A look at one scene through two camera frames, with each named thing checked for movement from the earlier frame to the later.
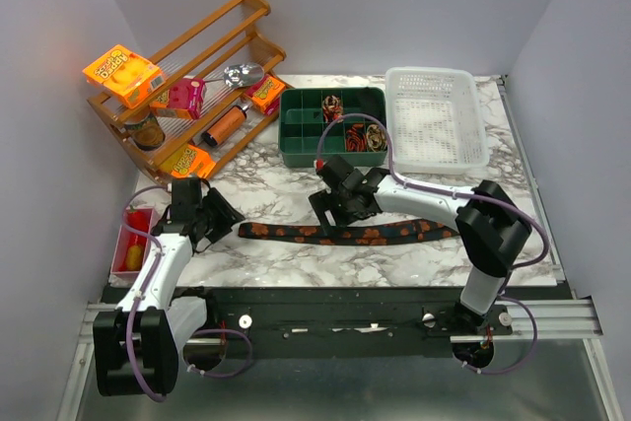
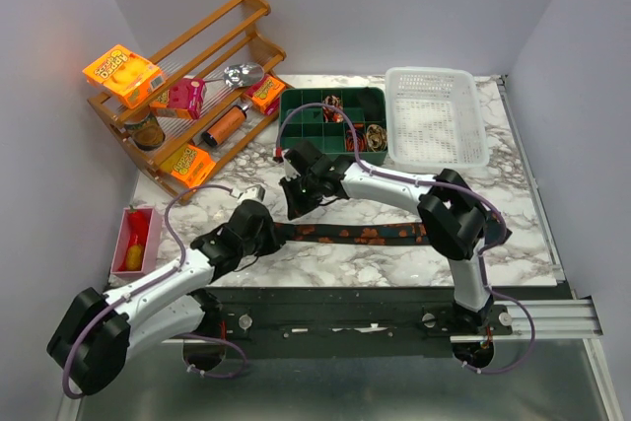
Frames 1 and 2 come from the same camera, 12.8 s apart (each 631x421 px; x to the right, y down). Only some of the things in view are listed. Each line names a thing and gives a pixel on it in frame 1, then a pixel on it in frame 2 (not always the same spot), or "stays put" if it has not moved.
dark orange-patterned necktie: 362,233 stays put
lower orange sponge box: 188,161 stays put
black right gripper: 317,201 -> 295,208
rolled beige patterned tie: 376,139 stays put
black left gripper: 228,215 -> 272,244
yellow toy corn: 133,260 stays put
